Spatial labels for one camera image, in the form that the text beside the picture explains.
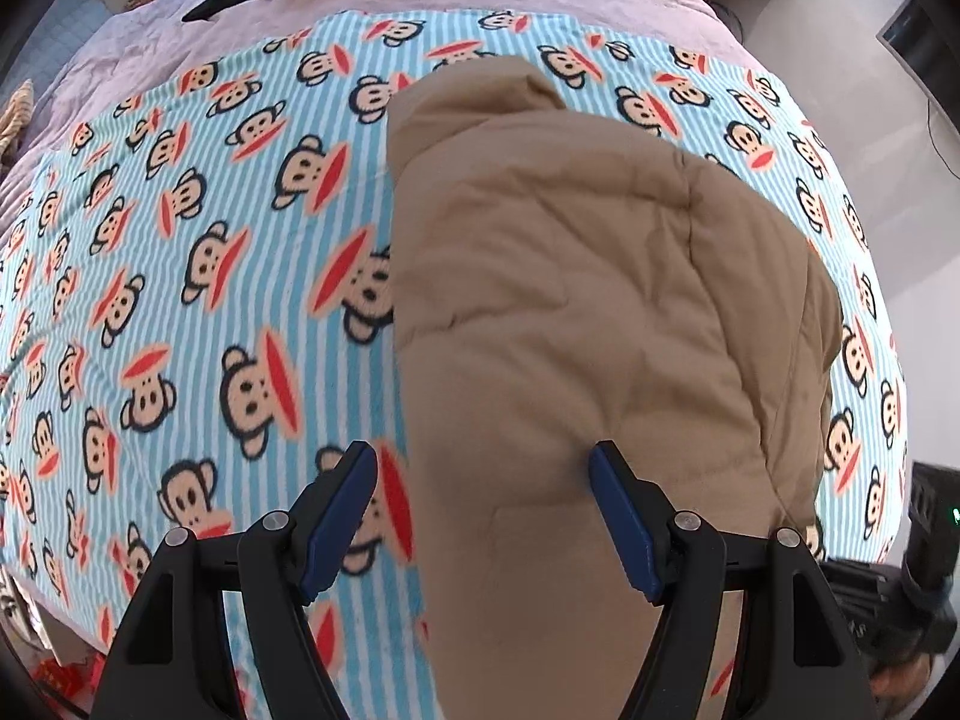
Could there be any tan padded jacket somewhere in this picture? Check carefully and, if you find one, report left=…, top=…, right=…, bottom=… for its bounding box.
left=386, top=56, right=845, bottom=720

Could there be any black television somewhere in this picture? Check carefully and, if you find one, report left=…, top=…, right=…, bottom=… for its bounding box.
left=877, top=0, right=960, bottom=91

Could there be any person's right hand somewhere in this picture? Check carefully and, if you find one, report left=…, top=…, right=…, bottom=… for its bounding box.
left=866, top=656, right=950, bottom=720

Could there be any striped monkey print blanket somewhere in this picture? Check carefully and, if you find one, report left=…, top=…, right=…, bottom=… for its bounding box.
left=0, top=7, right=912, bottom=720

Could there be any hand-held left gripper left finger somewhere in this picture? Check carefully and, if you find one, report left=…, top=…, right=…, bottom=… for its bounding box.
left=90, top=441, right=378, bottom=720

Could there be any blue quilted headboard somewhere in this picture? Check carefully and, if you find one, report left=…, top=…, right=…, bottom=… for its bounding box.
left=15, top=0, right=113, bottom=91

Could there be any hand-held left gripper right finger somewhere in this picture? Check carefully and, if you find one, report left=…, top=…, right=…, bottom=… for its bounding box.
left=587, top=440, right=878, bottom=720

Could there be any beige knitted cushion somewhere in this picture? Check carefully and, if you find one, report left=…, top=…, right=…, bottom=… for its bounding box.
left=0, top=79, right=37, bottom=158

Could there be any black cable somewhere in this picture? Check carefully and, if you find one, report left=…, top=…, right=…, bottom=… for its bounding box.
left=926, top=101, right=960, bottom=173

